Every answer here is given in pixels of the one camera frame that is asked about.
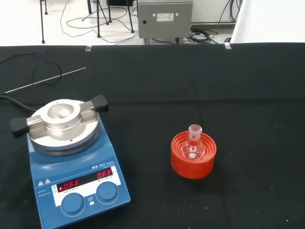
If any blue-base heater with steel plate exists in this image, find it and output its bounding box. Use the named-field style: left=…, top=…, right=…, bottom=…
left=10, top=94, right=132, bottom=229

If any black bench cloth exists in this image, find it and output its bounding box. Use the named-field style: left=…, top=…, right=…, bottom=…
left=0, top=42, right=305, bottom=229

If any grey metal cabinet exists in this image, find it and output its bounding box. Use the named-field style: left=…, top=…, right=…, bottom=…
left=137, top=0, right=193, bottom=45

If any black floor cable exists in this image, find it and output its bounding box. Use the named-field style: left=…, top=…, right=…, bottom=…
left=59, top=0, right=139, bottom=44

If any thin black probe cable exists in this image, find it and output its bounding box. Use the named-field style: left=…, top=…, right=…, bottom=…
left=0, top=49, right=62, bottom=85

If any orange ribbed flask stand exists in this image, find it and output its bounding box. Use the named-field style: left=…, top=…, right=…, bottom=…
left=170, top=130, right=217, bottom=179

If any black tripod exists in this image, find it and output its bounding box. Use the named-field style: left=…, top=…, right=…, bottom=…
left=87, top=0, right=135, bottom=39
left=39, top=0, right=49, bottom=44

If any thick black power cable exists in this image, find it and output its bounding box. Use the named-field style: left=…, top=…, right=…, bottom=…
left=0, top=94, right=37, bottom=113

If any thin metal probe rod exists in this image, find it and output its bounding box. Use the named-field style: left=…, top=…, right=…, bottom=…
left=5, top=67, right=87, bottom=94

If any black cable bundle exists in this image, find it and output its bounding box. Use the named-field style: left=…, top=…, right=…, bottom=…
left=188, top=0, right=243, bottom=45

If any white panel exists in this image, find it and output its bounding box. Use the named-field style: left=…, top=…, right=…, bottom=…
left=230, top=0, right=305, bottom=44

